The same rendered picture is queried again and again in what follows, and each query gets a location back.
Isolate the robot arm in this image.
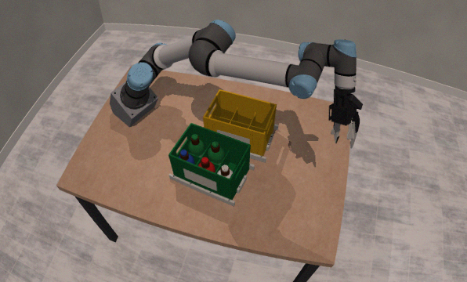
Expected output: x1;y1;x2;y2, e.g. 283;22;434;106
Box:
120;20;357;109

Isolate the yellow divided crate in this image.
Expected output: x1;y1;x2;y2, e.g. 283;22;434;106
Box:
205;92;277;156

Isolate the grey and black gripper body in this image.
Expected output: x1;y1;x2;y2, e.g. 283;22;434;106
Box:
328;85;357;125

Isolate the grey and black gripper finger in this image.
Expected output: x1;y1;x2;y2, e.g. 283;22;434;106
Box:
347;111;360;149
331;123;340;143

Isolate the green plastic crate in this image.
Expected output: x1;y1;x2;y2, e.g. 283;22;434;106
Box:
172;126;251;200

